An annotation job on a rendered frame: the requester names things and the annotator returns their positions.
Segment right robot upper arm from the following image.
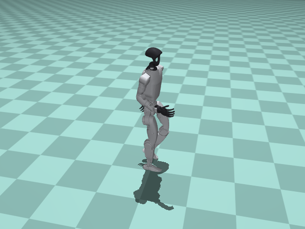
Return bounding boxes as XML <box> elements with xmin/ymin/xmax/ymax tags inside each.
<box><xmin>136</xmin><ymin>73</ymin><xmax>151</xmax><ymax>99</ymax></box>

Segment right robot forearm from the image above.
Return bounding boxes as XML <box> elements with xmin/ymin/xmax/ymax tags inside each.
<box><xmin>136</xmin><ymin>96</ymin><xmax>157</xmax><ymax>112</ymax></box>

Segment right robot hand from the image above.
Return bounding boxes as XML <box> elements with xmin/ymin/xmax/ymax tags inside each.
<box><xmin>154</xmin><ymin>105</ymin><xmax>175</xmax><ymax>117</ymax></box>

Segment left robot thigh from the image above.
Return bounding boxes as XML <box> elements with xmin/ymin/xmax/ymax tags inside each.
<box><xmin>156</xmin><ymin>101</ymin><xmax>169</xmax><ymax>135</ymax></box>

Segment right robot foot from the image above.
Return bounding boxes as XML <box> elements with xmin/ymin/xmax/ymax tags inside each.
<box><xmin>143</xmin><ymin>164</ymin><xmax>162</xmax><ymax>172</ymax></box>

